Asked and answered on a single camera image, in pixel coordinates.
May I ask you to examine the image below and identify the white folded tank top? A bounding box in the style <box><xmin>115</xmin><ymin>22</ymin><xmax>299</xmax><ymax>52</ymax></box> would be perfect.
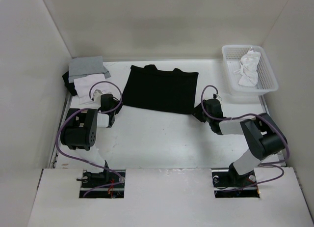
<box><xmin>74</xmin><ymin>73</ymin><xmax>111</xmax><ymax>104</ymax></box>

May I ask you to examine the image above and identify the white plastic laundry basket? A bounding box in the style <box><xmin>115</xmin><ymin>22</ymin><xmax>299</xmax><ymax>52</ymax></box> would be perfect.
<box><xmin>222</xmin><ymin>45</ymin><xmax>279</xmax><ymax>96</ymax></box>

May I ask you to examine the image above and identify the white crumpled tank top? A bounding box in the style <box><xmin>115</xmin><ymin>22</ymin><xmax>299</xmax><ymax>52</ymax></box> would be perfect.
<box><xmin>233</xmin><ymin>48</ymin><xmax>261</xmax><ymax>87</ymax></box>

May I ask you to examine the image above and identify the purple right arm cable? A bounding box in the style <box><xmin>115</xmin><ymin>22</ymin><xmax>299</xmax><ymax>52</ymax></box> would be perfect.
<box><xmin>200</xmin><ymin>85</ymin><xmax>292</xmax><ymax>188</ymax></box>

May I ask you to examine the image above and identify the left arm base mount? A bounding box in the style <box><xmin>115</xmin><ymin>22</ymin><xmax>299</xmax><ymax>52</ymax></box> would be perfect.
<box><xmin>77</xmin><ymin>170</ymin><xmax>125</xmax><ymax>199</ymax></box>

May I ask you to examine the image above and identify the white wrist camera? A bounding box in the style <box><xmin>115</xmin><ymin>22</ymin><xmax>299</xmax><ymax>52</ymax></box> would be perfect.
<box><xmin>213</xmin><ymin>93</ymin><xmax>222</xmax><ymax>101</ymax></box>
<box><xmin>92</xmin><ymin>89</ymin><xmax>103</xmax><ymax>105</ymax></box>

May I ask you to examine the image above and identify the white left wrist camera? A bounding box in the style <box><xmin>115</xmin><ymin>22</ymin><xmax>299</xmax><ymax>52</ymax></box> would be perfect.
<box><xmin>92</xmin><ymin>89</ymin><xmax>103</xmax><ymax>105</ymax></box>

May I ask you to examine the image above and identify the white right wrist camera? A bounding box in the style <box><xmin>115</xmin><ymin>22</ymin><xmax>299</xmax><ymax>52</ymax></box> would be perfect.
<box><xmin>213</xmin><ymin>93</ymin><xmax>222</xmax><ymax>101</ymax></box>

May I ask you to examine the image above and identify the grey folded tank top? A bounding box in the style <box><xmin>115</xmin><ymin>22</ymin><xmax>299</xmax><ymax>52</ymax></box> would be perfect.
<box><xmin>68</xmin><ymin>56</ymin><xmax>111</xmax><ymax>83</ymax></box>

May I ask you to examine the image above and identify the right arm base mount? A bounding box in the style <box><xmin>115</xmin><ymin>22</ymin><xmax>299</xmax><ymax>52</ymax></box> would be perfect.
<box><xmin>211</xmin><ymin>169</ymin><xmax>260</xmax><ymax>198</ymax></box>

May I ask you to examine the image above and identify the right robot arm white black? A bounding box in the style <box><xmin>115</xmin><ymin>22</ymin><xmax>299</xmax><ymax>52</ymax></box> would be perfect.
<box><xmin>192</xmin><ymin>99</ymin><xmax>288</xmax><ymax>186</ymax></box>

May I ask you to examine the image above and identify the left aluminium table rail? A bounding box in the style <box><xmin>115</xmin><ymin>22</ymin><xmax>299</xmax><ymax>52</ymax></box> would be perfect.
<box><xmin>48</xmin><ymin>92</ymin><xmax>72</xmax><ymax>169</ymax></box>

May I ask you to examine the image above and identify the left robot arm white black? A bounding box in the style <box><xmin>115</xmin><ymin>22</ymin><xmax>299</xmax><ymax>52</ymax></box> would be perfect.
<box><xmin>57</xmin><ymin>93</ymin><xmax>123</xmax><ymax>187</ymax></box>

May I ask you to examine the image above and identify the black tank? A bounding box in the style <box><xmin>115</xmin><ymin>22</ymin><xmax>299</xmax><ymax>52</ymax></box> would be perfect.
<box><xmin>122</xmin><ymin>64</ymin><xmax>199</xmax><ymax>114</ymax></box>
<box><xmin>62</xmin><ymin>71</ymin><xmax>77</xmax><ymax>96</ymax></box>

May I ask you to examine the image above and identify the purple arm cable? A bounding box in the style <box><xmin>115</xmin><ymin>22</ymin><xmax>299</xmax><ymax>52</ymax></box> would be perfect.
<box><xmin>200</xmin><ymin>85</ymin><xmax>292</xmax><ymax>188</ymax></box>
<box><xmin>54</xmin><ymin>81</ymin><xmax>125</xmax><ymax>197</ymax></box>

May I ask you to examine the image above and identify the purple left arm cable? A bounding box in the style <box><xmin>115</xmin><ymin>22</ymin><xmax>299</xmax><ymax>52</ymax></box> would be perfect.
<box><xmin>54</xmin><ymin>81</ymin><xmax>125</xmax><ymax>197</ymax></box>

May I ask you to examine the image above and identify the black folded tank top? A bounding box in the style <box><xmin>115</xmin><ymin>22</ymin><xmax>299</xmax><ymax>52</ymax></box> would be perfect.
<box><xmin>62</xmin><ymin>71</ymin><xmax>77</xmax><ymax>96</ymax></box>

